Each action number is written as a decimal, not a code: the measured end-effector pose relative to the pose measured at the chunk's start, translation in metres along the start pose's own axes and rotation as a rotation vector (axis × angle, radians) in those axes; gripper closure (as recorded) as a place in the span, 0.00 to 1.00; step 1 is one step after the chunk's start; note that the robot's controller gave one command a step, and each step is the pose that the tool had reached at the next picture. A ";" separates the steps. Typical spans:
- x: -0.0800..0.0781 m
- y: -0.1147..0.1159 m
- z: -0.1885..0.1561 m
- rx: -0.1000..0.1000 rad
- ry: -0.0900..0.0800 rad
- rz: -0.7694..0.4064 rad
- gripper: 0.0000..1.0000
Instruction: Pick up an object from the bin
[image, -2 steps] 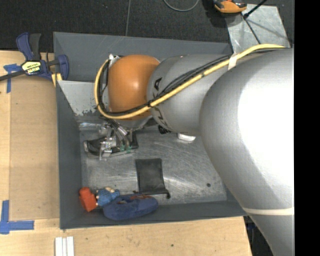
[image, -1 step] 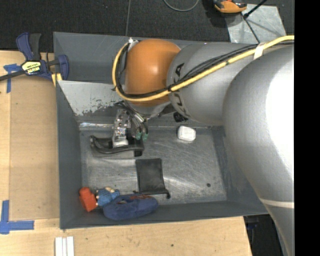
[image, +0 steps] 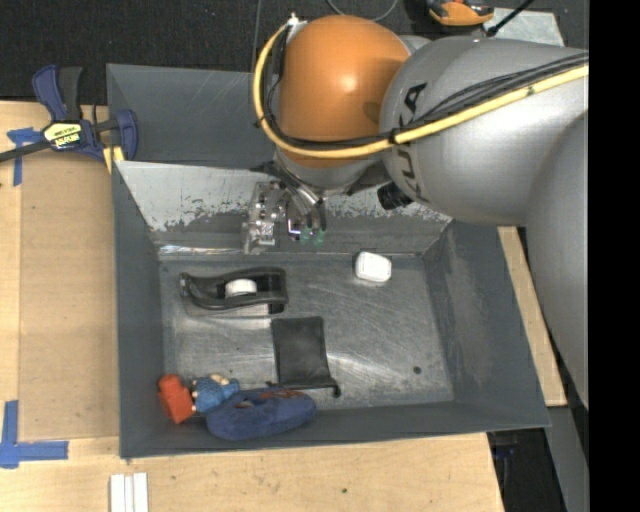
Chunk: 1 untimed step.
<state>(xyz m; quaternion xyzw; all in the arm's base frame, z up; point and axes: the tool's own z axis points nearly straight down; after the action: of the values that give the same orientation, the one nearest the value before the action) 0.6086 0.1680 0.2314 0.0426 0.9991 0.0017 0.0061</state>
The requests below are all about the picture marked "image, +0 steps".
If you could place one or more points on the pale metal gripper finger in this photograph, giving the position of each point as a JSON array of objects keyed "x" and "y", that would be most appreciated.
[
  {"x": 270, "y": 225},
  {"x": 252, "y": 225}
]

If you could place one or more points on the black tape dispenser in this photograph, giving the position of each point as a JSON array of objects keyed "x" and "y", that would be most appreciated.
[{"x": 267, "y": 292}]

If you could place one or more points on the white rounded box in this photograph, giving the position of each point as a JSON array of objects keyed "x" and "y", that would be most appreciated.
[{"x": 372, "y": 266}]

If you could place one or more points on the black flat pouch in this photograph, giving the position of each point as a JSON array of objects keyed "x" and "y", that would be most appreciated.
[{"x": 301, "y": 352}]

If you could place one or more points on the grey metal bin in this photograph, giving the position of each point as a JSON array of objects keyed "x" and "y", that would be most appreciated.
[{"x": 380, "y": 325}]

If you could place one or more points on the blue toy figure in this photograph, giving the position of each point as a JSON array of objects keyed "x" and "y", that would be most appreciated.
[{"x": 212, "y": 392}]

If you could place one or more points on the red toy block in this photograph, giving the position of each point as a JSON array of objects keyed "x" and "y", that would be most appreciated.
[{"x": 175, "y": 400}]

